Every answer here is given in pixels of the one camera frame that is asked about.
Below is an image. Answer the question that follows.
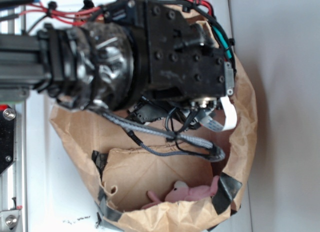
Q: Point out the brown paper bag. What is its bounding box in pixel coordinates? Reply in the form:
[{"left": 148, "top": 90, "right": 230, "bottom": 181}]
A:
[{"left": 49, "top": 4, "right": 258, "bottom": 232}]

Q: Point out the black mounting bracket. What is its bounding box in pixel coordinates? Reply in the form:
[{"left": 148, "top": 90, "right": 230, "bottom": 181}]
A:
[{"left": 0, "top": 104, "right": 16, "bottom": 175}]

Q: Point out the pink plush toy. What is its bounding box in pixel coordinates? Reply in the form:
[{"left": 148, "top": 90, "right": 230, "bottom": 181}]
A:
[{"left": 141, "top": 175, "right": 220, "bottom": 209}]

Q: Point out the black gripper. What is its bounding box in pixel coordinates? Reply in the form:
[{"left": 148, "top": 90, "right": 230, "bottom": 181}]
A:
[{"left": 103, "top": 0, "right": 235, "bottom": 131}]

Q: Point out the white flat ribbon cable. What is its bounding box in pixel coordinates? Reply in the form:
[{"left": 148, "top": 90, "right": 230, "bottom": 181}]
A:
[{"left": 199, "top": 96, "right": 238, "bottom": 132}]

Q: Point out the aluminium frame rail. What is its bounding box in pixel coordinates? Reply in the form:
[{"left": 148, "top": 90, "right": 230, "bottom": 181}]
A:
[{"left": 0, "top": 6, "right": 28, "bottom": 232}]

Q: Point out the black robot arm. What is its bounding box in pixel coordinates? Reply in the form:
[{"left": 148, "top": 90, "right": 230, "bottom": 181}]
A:
[{"left": 0, "top": 0, "right": 237, "bottom": 131}]

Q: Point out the silver corner bracket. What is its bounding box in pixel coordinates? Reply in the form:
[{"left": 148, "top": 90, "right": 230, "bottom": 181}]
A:
[{"left": 0, "top": 209, "right": 22, "bottom": 232}]

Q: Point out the grey braided cable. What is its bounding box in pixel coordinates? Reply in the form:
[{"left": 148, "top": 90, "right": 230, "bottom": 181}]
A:
[{"left": 94, "top": 107, "right": 226, "bottom": 163}]

